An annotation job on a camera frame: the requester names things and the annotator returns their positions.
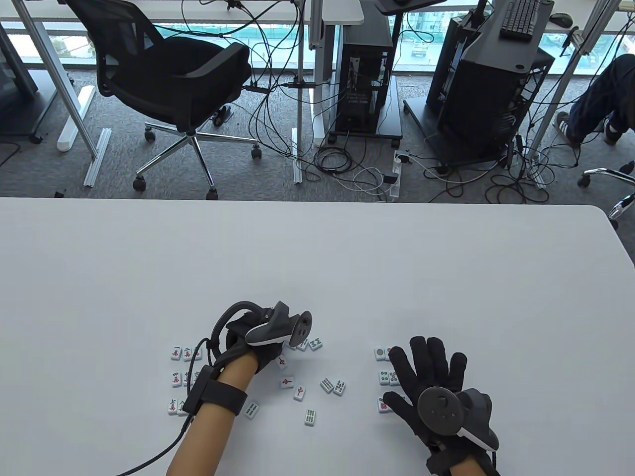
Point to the person's right hand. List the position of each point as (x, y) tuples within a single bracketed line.
[(432, 367)]

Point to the person's left hand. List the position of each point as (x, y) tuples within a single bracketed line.
[(238, 329)]

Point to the five-circle mahjong tile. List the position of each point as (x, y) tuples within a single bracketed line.
[(393, 378)]

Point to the four-circle mahjong tile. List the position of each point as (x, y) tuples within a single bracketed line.
[(384, 377)]

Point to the single-circle mahjong tile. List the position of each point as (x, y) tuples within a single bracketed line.
[(380, 353)]

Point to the seven-circle mahjong tile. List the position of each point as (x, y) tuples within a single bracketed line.
[(381, 407)]

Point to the pile of mahjong tiles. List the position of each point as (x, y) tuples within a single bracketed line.
[(310, 418)]

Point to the person's right forearm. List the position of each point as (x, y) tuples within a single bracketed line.
[(469, 471)]

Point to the person's left forearm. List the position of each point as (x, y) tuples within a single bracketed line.
[(208, 446)]

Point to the grey hand tracking controller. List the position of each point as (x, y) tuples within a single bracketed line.
[(440, 410), (270, 329)]

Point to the white power strip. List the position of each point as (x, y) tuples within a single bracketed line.
[(394, 192)]

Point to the black foot pedal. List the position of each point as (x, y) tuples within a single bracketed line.
[(222, 115)]

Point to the black power strip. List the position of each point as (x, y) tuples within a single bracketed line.
[(255, 88)]

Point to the black wheeled computer cart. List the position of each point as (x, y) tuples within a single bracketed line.
[(416, 114), (389, 124)]

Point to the black mesh office chair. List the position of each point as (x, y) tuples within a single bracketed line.
[(163, 74), (600, 171)]

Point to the black computer tower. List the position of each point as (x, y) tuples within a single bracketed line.
[(486, 109), (364, 89)]

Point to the black white striped sneaker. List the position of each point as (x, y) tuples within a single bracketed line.
[(564, 126), (612, 135)]

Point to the black monitor stand with tray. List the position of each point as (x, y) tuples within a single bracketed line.
[(412, 5), (516, 54)]

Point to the white standing desk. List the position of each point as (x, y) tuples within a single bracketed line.
[(347, 12)]

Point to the dark grey equipment cart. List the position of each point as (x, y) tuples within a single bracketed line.
[(17, 64)]

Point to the black keyboard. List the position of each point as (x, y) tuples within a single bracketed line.
[(520, 20)]

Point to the black computer mouse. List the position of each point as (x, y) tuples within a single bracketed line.
[(560, 20)]

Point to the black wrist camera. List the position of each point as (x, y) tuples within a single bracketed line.
[(441, 463)]

